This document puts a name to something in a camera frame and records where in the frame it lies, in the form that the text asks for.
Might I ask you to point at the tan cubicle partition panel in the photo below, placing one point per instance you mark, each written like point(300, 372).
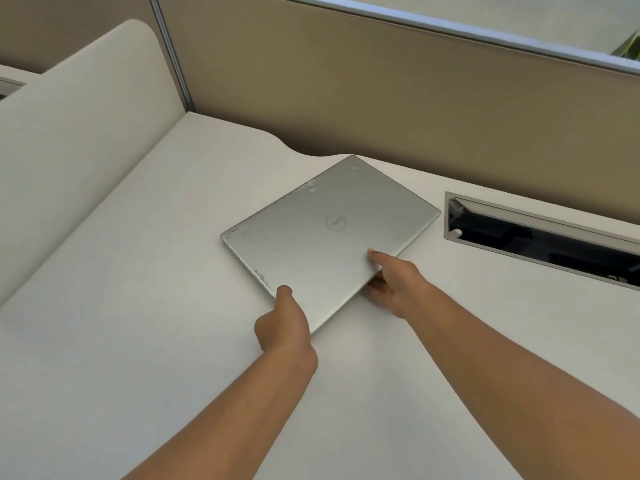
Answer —
point(400, 94)
point(75, 29)

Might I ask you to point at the person's left forearm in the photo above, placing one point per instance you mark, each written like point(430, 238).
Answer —
point(222, 419)

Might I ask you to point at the silver laptop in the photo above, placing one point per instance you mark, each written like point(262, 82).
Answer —
point(325, 234)

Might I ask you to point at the person's left thumb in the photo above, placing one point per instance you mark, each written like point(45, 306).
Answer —
point(285, 296)

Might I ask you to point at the person's left hand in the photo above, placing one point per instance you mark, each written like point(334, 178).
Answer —
point(282, 327)

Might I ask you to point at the person's right hand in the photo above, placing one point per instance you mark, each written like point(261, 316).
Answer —
point(397, 284)

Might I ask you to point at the beige rounded desk divider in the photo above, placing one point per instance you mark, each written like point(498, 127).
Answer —
point(65, 144)

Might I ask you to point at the green plant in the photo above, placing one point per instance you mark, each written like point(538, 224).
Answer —
point(631, 47)

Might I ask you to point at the person's right thumb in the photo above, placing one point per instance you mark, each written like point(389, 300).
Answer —
point(382, 258)

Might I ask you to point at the person's right forearm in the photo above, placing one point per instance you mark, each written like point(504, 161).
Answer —
point(520, 389)

